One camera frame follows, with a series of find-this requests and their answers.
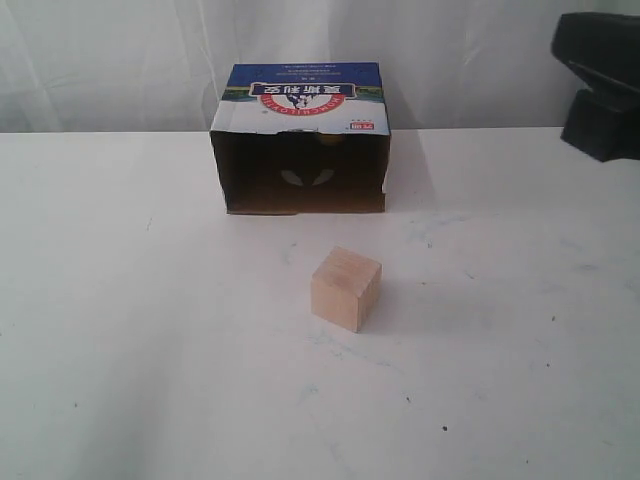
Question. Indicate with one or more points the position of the yellow ball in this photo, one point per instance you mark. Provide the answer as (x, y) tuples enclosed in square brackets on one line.
[(330, 140)]

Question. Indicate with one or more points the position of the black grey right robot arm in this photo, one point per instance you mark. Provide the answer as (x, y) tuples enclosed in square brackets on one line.
[(601, 49)]

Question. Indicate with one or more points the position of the wooden cube block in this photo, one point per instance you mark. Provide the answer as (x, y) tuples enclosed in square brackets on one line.
[(345, 287)]

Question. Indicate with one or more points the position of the blue white cardboard box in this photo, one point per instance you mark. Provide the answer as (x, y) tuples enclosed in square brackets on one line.
[(264, 136)]

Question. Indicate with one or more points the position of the white backdrop curtain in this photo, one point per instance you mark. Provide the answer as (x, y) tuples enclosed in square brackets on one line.
[(163, 65)]

